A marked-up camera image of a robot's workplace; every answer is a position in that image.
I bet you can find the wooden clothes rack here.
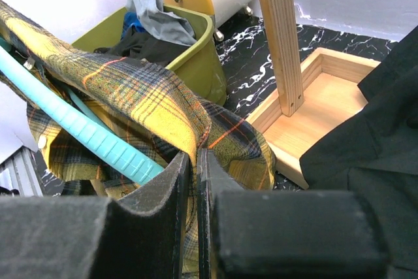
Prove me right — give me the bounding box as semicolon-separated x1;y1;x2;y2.
247;0;379;189

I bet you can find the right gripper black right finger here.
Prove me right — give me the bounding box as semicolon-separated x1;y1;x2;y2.
197;150;391;278

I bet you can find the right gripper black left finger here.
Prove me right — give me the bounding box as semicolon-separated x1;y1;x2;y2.
1;153;190;278

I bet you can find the aluminium table frame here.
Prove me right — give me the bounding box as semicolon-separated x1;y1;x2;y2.
1;146;43;197

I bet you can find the yellow plaid shirt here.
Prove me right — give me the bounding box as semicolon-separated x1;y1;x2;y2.
1;0;276;278

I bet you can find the grey garment in bin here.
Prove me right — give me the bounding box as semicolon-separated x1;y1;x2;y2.
125;0;197;46

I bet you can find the olive green laundry bin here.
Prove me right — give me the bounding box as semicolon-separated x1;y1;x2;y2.
72;5;227;106

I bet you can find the blue garment in bin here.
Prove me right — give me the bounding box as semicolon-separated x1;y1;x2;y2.
121;12;146;39

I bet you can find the black hanging shirt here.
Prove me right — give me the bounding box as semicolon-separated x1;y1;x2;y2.
300;30;417;278

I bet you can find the teal plastic hanger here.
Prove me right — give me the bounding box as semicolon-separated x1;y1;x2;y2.
1;39;164;185

